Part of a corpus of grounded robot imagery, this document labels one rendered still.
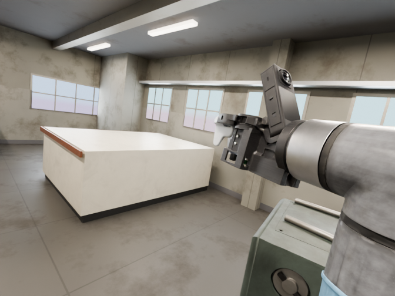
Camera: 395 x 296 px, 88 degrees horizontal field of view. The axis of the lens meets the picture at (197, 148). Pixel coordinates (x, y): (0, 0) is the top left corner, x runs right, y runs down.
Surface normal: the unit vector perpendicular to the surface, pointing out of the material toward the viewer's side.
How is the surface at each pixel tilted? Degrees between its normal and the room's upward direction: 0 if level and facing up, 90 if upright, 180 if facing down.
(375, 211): 90
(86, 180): 90
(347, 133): 47
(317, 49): 90
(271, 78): 82
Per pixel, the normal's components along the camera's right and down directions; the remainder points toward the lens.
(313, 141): -0.75, -0.44
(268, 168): -0.85, -0.20
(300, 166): -0.88, 0.29
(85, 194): 0.73, 0.22
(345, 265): -0.98, -0.13
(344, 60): -0.66, 0.01
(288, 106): 0.55, -0.30
